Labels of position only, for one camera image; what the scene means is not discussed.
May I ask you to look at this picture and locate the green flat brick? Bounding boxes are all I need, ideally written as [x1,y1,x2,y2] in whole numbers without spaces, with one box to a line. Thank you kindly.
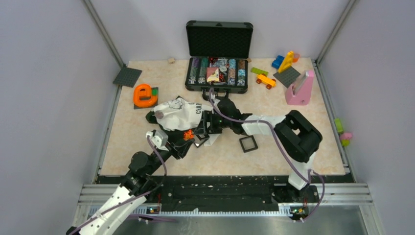
[251,67,269,76]

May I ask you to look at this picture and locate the black poker chip case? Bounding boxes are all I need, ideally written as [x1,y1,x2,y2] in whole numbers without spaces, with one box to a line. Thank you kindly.
[184,20,254,99]

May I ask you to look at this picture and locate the red maple leaf brooch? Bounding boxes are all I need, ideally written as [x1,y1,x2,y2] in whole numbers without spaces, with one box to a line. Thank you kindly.
[183,130,194,141]

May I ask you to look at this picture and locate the dark grey baseplate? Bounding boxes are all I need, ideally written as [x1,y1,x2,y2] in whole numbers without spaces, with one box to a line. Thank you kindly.
[273,67,300,88]
[113,66,142,88]

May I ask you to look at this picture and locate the small wooden cube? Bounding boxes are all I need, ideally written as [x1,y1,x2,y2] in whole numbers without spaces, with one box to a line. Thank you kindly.
[167,57,175,64]

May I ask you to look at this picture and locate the yellow orange toy car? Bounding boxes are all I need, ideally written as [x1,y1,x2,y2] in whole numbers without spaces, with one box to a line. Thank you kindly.
[256,74,277,90]

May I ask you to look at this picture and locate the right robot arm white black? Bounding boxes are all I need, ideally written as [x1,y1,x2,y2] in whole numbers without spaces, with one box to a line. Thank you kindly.
[184,98,323,202]

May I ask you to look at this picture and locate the black square frame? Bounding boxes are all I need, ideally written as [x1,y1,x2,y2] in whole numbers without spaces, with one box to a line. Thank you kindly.
[193,135,209,148]
[239,135,258,153]

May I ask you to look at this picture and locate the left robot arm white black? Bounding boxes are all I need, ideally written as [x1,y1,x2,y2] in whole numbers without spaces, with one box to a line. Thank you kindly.
[66,129,194,235]

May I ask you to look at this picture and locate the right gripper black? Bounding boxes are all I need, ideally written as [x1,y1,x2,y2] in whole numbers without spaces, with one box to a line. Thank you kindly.
[195,111,232,135]

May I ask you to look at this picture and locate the dark grey baseplate left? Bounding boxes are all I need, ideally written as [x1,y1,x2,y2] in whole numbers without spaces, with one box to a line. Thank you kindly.
[113,66,142,88]

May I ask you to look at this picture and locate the orange toy cup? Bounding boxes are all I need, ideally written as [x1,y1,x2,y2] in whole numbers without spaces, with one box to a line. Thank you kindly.
[292,53,300,63]

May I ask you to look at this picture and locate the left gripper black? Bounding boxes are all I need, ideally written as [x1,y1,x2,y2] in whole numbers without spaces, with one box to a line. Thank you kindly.
[146,131,195,175]

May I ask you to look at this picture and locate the dark grey baseplate right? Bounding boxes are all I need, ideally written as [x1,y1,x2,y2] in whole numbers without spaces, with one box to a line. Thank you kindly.
[273,67,300,88]

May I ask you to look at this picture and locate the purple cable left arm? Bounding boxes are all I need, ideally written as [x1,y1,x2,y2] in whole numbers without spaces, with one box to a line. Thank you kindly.
[68,134,177,235]

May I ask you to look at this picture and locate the blue toy brick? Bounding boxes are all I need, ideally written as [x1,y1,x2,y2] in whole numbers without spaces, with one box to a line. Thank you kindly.
[272,55,285,70]

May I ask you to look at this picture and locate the yellow triangular toy brick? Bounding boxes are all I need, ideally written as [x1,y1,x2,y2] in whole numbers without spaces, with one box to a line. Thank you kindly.
[277,51,294,73]

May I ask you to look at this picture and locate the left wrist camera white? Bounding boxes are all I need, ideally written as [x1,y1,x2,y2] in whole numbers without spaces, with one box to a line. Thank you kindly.
[146,130,168,151]

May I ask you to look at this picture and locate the pink metronome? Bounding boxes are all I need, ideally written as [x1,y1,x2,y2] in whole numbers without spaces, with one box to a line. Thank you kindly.
[285,70,315,106]

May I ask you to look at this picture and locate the white and green garment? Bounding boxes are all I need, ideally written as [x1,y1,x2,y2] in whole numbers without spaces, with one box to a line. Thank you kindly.
[146,96,213,146]

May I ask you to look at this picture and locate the orange letter e toy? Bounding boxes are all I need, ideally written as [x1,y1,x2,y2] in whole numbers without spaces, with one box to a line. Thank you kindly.
[133,84,159,109]

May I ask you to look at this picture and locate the green and pink bricks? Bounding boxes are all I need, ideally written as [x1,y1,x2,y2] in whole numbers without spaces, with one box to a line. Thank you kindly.
[334,118,353,147]

